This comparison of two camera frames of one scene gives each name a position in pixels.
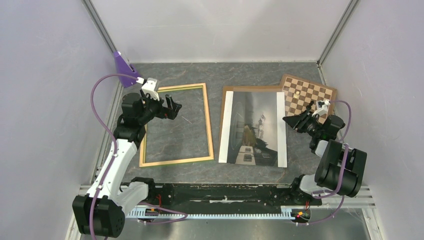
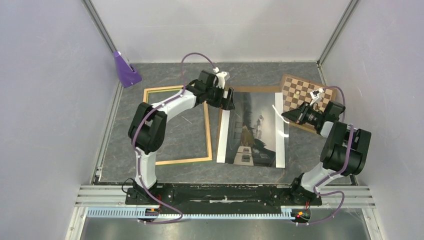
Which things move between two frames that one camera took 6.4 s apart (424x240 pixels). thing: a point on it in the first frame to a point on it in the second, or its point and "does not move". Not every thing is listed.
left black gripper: x=165 y=112 to x=226 y=103
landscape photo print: x=254 y=129 does not move
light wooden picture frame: x=142 y=161 does not move
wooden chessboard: x=301 y=95 does not move
